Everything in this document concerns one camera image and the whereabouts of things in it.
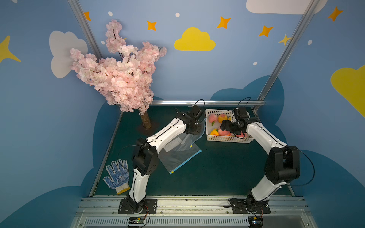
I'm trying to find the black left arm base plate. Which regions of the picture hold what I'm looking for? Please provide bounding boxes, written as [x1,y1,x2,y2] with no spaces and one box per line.
[118,198,158,214]

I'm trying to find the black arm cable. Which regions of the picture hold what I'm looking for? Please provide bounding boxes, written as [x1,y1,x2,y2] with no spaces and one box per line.
[117,143,146,172]
[296,148,316,187]

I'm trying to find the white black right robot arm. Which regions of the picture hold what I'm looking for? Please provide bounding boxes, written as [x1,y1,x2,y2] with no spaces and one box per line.
[220,107,300,206]

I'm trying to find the aluminium frame post right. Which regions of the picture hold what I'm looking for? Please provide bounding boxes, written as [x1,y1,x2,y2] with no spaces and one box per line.
[252,0,320,113]

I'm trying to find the pink peach back left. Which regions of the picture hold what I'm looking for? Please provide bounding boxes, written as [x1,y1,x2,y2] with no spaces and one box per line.
[208,114,218,124]

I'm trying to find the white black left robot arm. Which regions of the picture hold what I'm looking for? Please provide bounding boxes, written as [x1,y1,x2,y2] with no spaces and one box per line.
[127,105,204,206]

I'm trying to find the aluminium frame post left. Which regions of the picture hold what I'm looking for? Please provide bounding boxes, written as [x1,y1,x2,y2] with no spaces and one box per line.
[68,0,102,59]

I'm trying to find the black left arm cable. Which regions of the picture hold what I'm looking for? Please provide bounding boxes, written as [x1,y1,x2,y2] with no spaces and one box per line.
[117,143,146,172]

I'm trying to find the orange wrinkled peach back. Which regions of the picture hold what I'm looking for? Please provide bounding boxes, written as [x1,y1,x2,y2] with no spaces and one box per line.
[218,114,228,123]

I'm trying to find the aluminium frame post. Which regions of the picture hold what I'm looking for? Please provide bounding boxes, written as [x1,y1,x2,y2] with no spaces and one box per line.
[252,0,320,113]
[68,0,102,59]

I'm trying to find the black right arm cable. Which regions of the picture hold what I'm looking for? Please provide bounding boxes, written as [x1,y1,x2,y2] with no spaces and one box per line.
[296,148,316,187]

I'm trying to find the pink blossom artificial tree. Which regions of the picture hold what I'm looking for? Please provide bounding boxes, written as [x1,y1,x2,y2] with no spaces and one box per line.
[70,20,167,130]

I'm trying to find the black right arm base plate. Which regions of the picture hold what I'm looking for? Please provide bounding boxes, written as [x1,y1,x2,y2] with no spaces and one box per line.
[229,198,271,214]

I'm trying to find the white blue dotted work glove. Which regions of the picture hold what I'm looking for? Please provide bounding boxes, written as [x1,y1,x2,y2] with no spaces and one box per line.
[103,159,130,195]

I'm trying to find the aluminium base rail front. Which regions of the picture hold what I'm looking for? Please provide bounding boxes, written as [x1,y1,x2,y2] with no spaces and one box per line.
[71,196,317,228]

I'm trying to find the aluminium frame rail back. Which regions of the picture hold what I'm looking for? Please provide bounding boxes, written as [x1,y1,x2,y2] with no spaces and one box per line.
[151,100,265,107]

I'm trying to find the left green circuit board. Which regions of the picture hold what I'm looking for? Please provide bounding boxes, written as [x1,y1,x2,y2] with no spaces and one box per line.
[128,217,145,226]

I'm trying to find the clear zip-top bag blue zipper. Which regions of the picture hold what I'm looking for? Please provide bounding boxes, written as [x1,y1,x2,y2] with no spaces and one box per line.
[158,119,205,174]

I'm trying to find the white perforated plastic basket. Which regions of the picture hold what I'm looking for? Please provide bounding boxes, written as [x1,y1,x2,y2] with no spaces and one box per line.
[205,109,254,143]

